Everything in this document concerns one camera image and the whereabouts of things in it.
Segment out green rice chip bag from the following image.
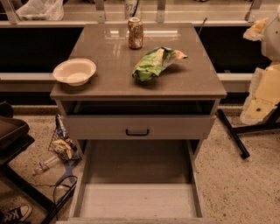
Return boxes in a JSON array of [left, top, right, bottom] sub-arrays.
[[132, 47, 187, 81]]

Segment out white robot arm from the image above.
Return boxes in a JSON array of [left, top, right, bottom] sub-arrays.
[[240, 5, 280, 124]]

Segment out grey drawer cabinet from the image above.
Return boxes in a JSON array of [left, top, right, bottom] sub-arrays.
[[51, 24, 226, 153]]

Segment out open bottom drawer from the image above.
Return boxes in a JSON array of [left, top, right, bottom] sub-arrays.
[[57, 140, 219, 224]]

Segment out blue snack bag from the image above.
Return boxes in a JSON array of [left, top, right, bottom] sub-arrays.
[[55, 114, 68, 138]]

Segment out white plastic bag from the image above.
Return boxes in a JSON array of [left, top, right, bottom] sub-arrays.
[[16, 0, 64, 21]]

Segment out white bowl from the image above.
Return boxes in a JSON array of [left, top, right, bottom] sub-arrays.
[[52, 59, 96, 87]]

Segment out orange soda can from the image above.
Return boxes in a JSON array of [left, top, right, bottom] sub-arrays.
[[128, 17, 144, 49]]

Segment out clear plastic bottle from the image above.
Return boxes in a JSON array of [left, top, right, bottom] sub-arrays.
[[32, 156, 60, 176]]

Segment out black chair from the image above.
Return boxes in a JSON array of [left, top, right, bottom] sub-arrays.
[[0, 101, 76, 224]]

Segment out black stand base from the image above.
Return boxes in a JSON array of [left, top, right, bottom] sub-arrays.
[[217, 103, 280, 159]]

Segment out black sneaker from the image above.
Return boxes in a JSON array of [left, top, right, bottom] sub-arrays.
[[0, 205, 32, 224]]

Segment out middle drawer with handle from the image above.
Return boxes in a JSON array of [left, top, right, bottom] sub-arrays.
[[63, 115, 215, 140]]

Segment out black cable on floor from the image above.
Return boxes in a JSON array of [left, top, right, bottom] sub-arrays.
[[30, 174, 79, 221]]

